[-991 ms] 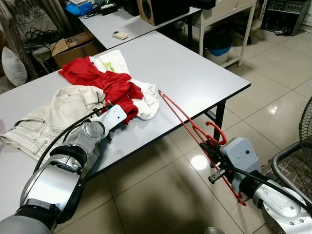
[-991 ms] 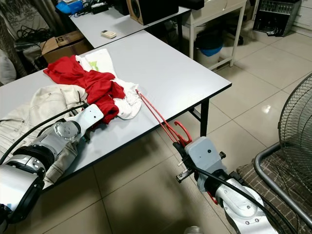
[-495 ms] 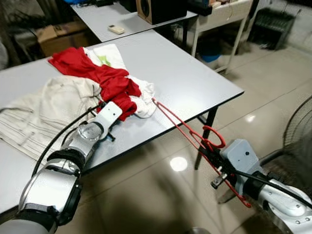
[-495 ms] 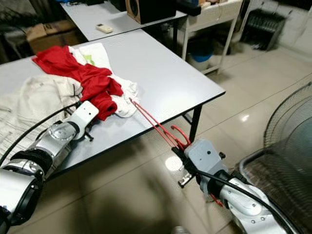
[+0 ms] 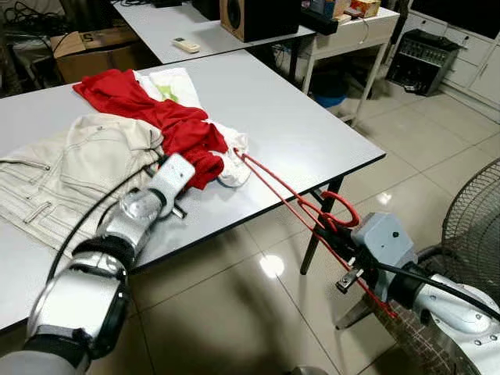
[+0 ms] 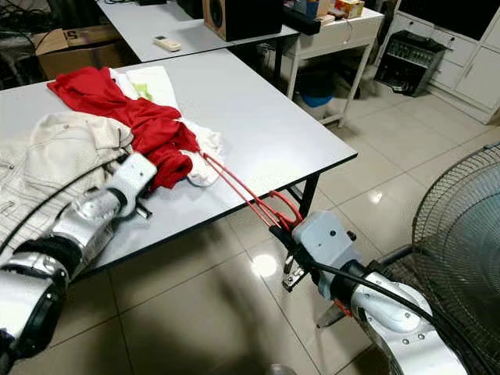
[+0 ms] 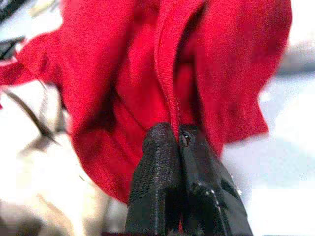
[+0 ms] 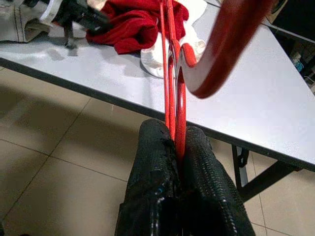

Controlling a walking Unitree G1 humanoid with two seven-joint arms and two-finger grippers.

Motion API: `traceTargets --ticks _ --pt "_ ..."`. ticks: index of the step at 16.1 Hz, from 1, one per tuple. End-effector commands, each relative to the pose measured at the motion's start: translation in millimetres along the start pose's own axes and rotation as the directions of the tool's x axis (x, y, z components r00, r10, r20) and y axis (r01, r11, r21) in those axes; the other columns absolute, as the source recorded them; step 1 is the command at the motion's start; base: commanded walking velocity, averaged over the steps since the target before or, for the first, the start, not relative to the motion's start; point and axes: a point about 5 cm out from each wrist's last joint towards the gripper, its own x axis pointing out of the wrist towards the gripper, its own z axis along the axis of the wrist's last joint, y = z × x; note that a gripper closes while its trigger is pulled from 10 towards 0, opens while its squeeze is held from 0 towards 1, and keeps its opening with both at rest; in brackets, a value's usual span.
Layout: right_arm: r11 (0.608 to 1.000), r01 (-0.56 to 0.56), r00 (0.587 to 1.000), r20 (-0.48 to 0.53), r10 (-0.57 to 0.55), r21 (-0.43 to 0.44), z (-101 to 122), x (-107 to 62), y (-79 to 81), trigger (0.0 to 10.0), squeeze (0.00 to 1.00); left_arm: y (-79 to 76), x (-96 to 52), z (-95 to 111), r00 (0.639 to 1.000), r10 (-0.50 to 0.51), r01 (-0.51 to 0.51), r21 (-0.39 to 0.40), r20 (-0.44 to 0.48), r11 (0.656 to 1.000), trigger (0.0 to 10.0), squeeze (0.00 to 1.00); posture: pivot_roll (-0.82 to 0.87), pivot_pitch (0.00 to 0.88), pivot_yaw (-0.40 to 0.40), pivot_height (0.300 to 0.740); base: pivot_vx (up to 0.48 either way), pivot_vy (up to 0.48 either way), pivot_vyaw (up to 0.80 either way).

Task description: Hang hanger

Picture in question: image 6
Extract red wire clothes hanger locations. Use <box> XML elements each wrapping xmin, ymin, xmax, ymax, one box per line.
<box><xmin>201</xmin><ymin>151</ymin><xmax>356</xmax><ymax>317</ymax></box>

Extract plain red shirt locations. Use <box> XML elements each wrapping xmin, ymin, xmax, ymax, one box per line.
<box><xmin>47</xmin><ymin>66</ymin><xmax>202</xmax><ymax>191</ymax></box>

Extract cream denim jacket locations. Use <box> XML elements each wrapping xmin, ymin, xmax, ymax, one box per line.
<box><xmin>0</xmin><ymin>111</ymin><xmax>135</xmax><ymax>251</ymax></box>

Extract white table black legs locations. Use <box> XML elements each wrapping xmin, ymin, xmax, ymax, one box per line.
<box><xmin>0</xmin><ymin>48</ymin><xmax>358</xmax><ymax>278</ymax></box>

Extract white cloth green print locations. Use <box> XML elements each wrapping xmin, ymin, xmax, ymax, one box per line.
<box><xmin>113</xmin><ymin>65</ymin><xmax>225</xmax><ymax>188</ymax></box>

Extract blue waste bin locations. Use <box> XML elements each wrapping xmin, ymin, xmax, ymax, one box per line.
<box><xmin>298</xmin><ymin>70</ymin><xmax>337</xmax><ymax>109</ymax></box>

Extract white remote control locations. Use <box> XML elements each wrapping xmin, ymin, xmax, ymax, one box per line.
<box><xmin>153</xmin><ymin>35</ymin><xmax>183</xmax><ymax>52</ymax></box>

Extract cardboard box dark stamp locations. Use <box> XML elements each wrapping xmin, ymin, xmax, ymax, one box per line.
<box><xmin>34</xmin><ymin>26</ymin><xmax>120</xmax><ymax>79</ymax></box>

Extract white office table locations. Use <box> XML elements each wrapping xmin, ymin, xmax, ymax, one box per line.
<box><xmin>98</xmin><ymin>0</ymin><xmax>299</xmax><ymax>63</ymax></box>

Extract black audio mixer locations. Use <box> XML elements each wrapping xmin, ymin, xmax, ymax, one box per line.
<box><xmin>373</xmin><ymin>30</ymin><xmax>452</xmax><ymax>97</ymax></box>

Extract long black box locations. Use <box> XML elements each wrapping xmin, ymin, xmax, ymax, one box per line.
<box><xmin>284</xmin><ymin>6</ymin><xmax>323</xmax><ymax>34</ymax></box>

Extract small white side table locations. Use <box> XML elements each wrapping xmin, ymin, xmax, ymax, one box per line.
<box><xmin>284</xmin><ymin>6</ymin><xmax>385</xmax><ymax>127</ymax></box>

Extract brown wooden speaker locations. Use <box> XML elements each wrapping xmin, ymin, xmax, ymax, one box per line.
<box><xmin>202</xmin><ymin>0</ymin><xmax>284</xmax><ymax>42</ymax></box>

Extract colourful printed box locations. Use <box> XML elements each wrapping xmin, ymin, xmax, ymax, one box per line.
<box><xmin>295</xmin><ymin>0</ymin><xmax>334</xmax><ymax>18</ymax></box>

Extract orange box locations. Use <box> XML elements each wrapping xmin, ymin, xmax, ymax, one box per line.
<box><xmin>334</xmin><ymin>0</ymin><xmax>366</xmax><ymax>19</ymax></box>

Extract white low drawer cabinet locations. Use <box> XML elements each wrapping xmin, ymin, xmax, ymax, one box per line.
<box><xmin>430</xmin><ymin>8</ymin><xmax>500</xmax><ymax>110</ymax></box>

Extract black television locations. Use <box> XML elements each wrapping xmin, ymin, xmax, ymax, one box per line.
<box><xmin>398</xmin><ymin>0</ymin><xmax>500</xmax><ymax>41</ymax></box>

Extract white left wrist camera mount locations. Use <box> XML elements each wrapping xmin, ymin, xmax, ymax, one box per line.
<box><xmin>108</xmin><ymin>152</ymin><xmax>159</xmax><ymax>216</ymax></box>

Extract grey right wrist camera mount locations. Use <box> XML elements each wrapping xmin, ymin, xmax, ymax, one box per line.
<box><xmin>291</xmin><ymin>209</ymin><xmax>354</xmax><ymax>299</ymax></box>

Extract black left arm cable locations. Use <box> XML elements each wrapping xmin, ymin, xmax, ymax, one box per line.
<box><xmin>2</xmin><ymin>160</ymin><xmax>126</xmax><ymax>251</ymax></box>

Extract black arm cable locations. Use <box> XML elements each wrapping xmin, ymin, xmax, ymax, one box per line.
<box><xmin>2</xmin><ymin>160</ymin><xmax>126</xmax><ymax>251</ymax></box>
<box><xmin>305</xmin><ymin>262</ymin><xmax>458</xmax><ymax>345</ymax></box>

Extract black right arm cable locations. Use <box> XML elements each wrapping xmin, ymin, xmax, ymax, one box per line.
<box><xmin>305</xmin><ymin>262</ymin><xmax>458</xmax><ymax>345</ymax></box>

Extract black wire-guard floor fan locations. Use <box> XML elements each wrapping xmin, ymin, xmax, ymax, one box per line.
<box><xmin>316</xmin><ymin>141</ymin><xmax>500</xmax><ymax>375</ymax></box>

